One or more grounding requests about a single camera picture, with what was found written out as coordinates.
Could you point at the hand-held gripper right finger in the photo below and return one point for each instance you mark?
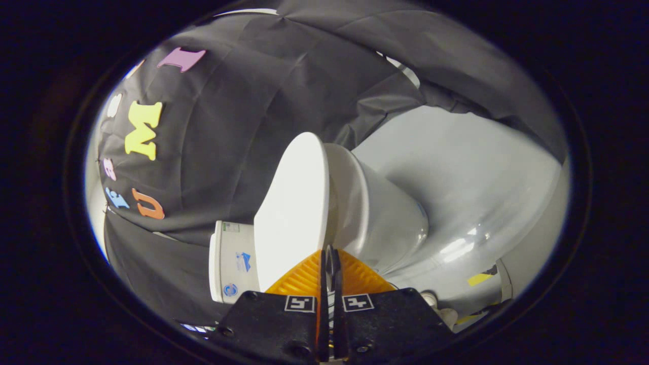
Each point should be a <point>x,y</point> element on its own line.
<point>390,324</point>

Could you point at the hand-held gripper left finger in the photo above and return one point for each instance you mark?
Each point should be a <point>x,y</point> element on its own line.
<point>274,324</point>

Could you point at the white toilet lid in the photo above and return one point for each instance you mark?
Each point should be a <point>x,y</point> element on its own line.
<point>294,203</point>

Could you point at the yellow floor tape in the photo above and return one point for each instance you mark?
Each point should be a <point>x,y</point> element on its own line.
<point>480,279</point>

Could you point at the black backdrop cloth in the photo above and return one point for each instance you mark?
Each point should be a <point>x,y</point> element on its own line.
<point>228,152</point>

